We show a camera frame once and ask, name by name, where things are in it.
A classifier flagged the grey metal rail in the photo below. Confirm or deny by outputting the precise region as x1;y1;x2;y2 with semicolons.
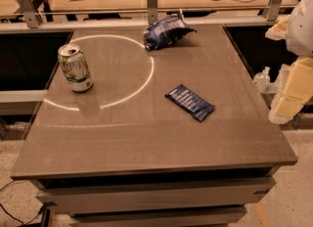
0;15;288;34

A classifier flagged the dark blue rxbar wrapper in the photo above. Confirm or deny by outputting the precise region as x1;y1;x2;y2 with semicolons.
165;84;215;122

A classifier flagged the grey metal bracket left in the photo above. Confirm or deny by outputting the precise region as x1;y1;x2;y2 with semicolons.
17;0;42;28

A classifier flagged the grey metal bracket centre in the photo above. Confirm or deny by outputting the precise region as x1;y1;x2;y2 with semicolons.
147;0;157;24

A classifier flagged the crumpled blue chip bag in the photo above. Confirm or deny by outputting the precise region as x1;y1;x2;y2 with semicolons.
143;11;196;51

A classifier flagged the clear sanitizer bottle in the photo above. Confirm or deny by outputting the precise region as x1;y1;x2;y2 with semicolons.
253;67;270;93

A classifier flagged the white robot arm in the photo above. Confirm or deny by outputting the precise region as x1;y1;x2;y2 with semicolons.
265;0;313;124

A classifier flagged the black floor cable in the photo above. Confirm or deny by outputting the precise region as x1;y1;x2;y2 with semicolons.
0;180;47;227

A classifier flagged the grey table drawer base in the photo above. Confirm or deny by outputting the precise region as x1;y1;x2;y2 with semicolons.
30;166;282;227

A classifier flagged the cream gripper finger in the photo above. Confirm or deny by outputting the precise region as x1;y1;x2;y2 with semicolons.
265;16;291;40
268;57;313;124

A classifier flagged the green white soda can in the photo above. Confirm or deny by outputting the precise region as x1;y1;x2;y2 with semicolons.
58;43;93;92

